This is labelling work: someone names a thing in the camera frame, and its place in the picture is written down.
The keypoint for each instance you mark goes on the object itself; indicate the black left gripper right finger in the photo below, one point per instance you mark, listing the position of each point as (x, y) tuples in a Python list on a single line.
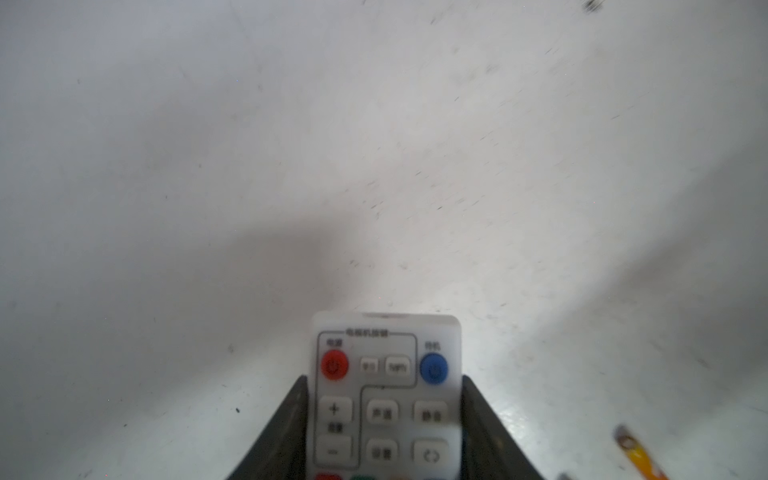
[(488, 450)]

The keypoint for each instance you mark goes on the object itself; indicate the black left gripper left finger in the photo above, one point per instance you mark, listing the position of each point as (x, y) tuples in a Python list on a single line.
[(279, 452)]

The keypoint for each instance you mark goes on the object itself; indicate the white remote control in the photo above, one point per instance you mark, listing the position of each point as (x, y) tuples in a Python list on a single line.
[(384, 396)]

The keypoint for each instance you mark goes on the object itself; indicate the orange AAA battery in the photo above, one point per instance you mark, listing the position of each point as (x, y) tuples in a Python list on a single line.
[(637, 454)]

